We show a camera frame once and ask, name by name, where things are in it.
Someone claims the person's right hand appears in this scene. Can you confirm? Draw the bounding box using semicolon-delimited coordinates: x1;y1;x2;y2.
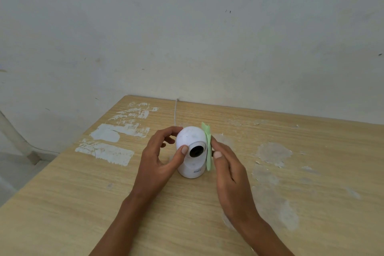
211;135;261;229

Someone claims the person's left hand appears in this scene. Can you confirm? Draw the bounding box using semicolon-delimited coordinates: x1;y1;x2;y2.
131;126;189;202

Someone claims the white security camera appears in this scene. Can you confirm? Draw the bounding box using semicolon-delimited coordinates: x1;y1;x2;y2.
175;126;208;179

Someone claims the green cleaning cloth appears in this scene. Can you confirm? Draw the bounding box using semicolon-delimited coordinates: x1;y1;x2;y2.
201;122;214;172

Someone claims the person's left forearm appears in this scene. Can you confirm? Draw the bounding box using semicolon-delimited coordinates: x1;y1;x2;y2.
89;193;150;256

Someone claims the person's right forearm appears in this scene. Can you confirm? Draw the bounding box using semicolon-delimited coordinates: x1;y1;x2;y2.
239;215;296;256

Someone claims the white power cable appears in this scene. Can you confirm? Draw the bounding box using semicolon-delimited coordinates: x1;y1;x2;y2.
173;98;180;129

